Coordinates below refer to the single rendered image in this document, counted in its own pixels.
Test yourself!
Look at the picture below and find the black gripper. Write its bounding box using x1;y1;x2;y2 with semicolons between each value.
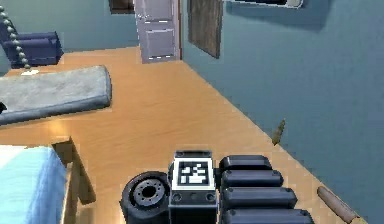
120;170;172;224

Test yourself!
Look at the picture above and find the wooden bed with blue cover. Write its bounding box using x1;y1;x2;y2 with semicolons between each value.
0;135;97;224

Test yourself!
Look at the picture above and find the grey floor mat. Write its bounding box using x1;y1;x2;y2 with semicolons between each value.
0;65;113;127

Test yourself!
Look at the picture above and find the small olive brown object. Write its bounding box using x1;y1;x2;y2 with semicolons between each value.
271;119;287;147

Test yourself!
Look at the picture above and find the pale grey room door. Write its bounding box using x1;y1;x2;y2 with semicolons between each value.
133;0;183;64

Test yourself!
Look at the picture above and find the brown baseball bat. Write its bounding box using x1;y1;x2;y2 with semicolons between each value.
316;185;368;224

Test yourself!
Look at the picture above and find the white framed window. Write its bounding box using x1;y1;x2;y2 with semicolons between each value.
226;0;305;9

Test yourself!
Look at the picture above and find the brown framed wall picture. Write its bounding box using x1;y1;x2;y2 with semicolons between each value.
187;0;224;60

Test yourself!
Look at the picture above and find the dark wall picture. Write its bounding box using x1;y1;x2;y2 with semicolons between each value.
108;0;136;15

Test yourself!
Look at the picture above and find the grey beaded lamp post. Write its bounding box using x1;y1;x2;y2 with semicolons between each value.
0;5;40;76

